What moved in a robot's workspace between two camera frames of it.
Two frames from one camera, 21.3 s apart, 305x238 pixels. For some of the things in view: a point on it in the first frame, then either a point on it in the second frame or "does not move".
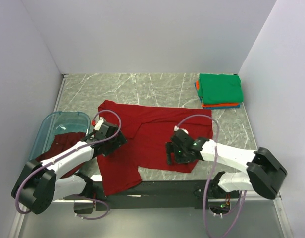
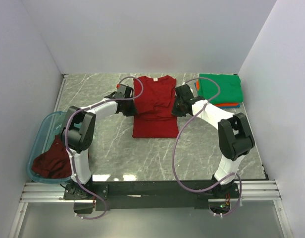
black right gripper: [172, 147] -> [175, 112]
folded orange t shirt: [215, 105] does not move
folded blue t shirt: [214, 107] does not move
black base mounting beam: [152, 195] does not move
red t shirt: [147, 130] -> [154, 97]
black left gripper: [118, 141] -> [131, 111]
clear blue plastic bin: [56, 123] does not move
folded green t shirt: [218, 89] does not move
